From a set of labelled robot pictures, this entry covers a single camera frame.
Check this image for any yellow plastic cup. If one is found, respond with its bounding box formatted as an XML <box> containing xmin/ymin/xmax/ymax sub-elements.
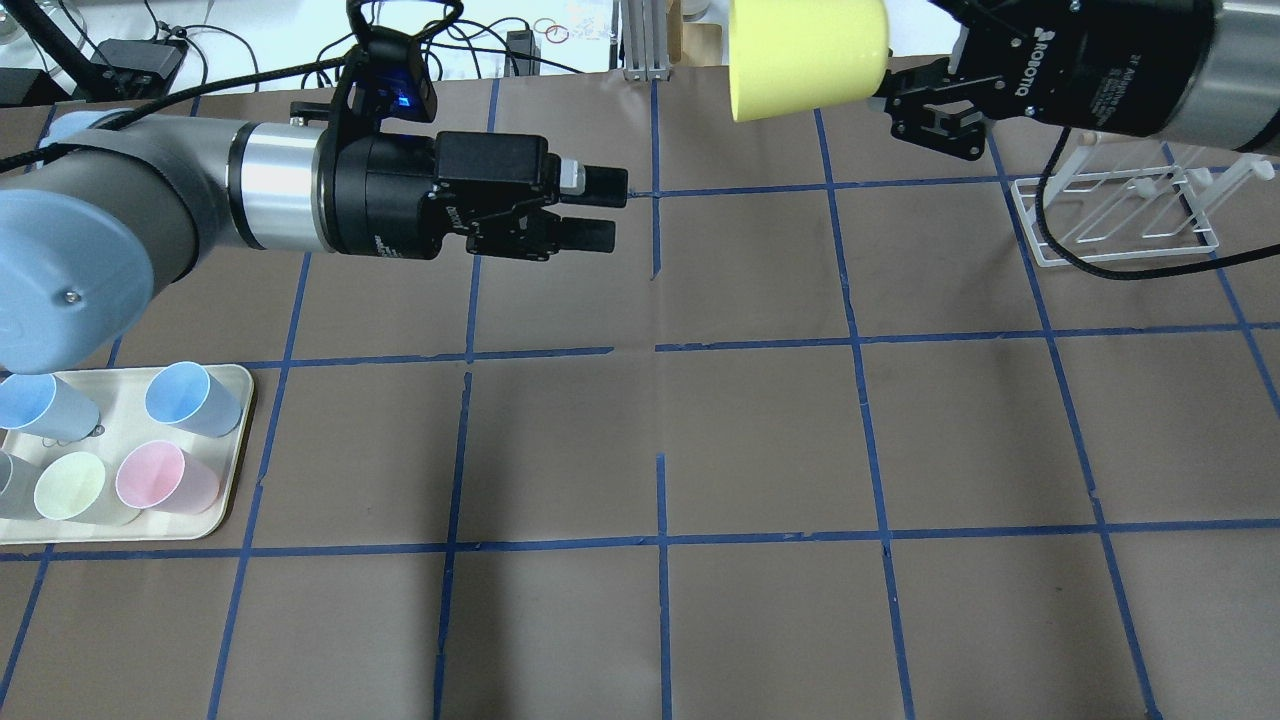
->
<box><xmin>728</xmin><ymin>1</ymin><xmax>890</xmax><ymax>123</ymax></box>

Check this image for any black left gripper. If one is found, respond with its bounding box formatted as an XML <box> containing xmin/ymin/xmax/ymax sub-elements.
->
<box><xmin>320</xmin><ymin>131</ymin><xmax>628</xmax><ymax>263</ymax></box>

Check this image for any blue plastic cup near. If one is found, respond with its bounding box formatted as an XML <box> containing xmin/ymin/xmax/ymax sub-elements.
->
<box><xmin>1</xmin><ymin>374</ymin><xmax>101</xmax><ymax>442</ymax></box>

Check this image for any cream plastic cup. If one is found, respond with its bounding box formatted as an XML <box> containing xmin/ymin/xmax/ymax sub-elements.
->
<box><xmin>35</xmin><ymin>451</ymin><xmax>141</xmax><ymax>527</ymax></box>

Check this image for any wooden mug tree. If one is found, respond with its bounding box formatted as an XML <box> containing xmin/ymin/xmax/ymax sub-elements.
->
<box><xmin>664</xmin><ymin>1</ymin><xmax>724</xmax><ymax>67</ymax></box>

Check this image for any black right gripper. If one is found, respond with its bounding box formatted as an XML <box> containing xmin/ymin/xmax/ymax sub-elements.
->
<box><xmin>872</xmin><ymin>1</ymin><xmax>1216</xmax><ymax>161</ymax></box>

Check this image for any blue plastic cup far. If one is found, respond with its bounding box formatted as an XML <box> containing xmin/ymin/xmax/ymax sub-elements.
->
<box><xmin>143</xmin><ymin>361</ymin><xmax>243</xmax><ymax>438</ymax></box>

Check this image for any blue plastic cup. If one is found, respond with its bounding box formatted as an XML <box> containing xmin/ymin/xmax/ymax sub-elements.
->
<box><xmin>1</xmin><ymin>374</ymin><xmax>101</xmax><ymax>442</ymax></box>
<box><xmin>143</xmin><ymin>361</ymin><xmax>243</xmax><ymax>438</ymax></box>

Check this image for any white wire cup rack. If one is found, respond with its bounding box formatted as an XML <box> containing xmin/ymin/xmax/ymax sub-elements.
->
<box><xmin>1009</xmin><ymin>142</ymin><xmax>1277</xmax><ymax>268</ymax></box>

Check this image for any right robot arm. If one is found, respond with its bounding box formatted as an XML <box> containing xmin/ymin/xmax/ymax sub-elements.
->
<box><xmin>876</xmin><ymin>1</ymin><xmax>1279</xmax><ymax>160</ymax></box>

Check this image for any cream plastic tray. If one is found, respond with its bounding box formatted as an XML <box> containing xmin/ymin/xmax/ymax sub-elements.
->
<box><xmin>1</xmin><ymin>364</ymin><xmax>256</xmax><ymax>546</ymax></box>

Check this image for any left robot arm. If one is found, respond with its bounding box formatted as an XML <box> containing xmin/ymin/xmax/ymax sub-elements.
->
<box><xmin>1</xmin><ymin>111</ymin><xmax>630</xmax><ymax>374</ymax></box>

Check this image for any pink plastic cup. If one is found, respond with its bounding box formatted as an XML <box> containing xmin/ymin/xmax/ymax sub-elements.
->
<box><xmin>114</xmin><ymin>439</ymin><xmax>221</xmax><ymax>515</ymax></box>

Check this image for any grey plastic cup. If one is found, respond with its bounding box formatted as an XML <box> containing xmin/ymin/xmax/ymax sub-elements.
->
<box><xmin>1</xmin><ymin>451</ymin><xmax>45</xmax><ymax>521</ymax></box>

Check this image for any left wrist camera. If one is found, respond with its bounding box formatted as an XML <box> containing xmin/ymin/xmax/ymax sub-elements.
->
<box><xmin>328</xmin><ymin>26</ymin><xmax>438</xmax><ymax>133</ymax></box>

